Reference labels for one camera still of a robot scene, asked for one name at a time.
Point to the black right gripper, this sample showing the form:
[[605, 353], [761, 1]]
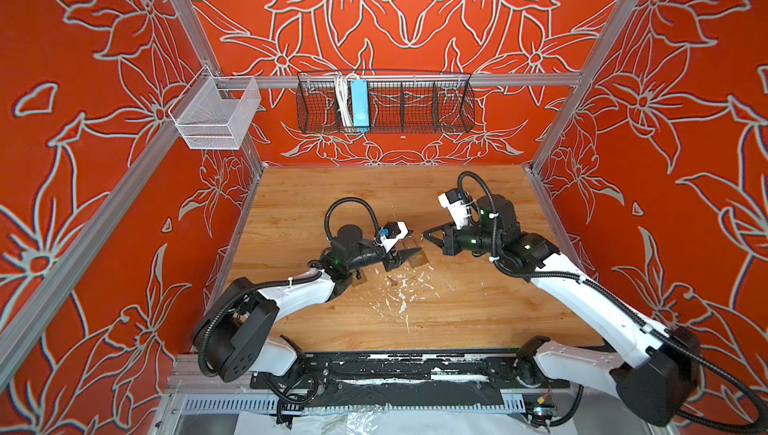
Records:
[[449, 241]]

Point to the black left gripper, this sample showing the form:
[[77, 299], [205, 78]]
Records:
[[396, 259]]

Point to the large brass padlock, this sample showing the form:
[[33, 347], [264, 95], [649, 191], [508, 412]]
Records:
[[417, 258]]

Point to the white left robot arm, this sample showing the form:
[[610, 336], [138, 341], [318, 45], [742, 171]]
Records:
[[234, 335]]

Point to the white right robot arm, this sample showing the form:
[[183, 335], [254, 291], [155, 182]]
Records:
[[653, 370]]

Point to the small brass padlock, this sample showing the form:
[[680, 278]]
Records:
[[358, 278]]

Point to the aluminium horizontal rear bar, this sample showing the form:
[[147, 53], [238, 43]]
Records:
[[476, 79]]

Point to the light blue box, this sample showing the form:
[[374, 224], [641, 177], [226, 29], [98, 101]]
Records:
[[360, 104]]

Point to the white mesh basket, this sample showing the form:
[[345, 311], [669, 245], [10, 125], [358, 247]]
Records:
[[215, 112]]

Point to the aluminium left side bar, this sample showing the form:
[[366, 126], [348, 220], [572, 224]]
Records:
[[24, 331]]

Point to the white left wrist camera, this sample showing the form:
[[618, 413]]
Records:
[[390, 234]]

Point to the aluminium frame post right rear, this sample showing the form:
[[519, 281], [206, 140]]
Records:
[[597, 57]]

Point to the aluminium frame post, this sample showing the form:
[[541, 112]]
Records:
[[597, 57], [196, 35]]

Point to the black wire basket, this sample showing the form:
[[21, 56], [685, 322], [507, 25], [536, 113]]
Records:
[[394, 107]]

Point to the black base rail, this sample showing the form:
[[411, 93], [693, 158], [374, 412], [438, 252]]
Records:
[[410, 379]]

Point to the aluminium frame post left rear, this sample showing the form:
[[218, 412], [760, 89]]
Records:
[[196, 35]]

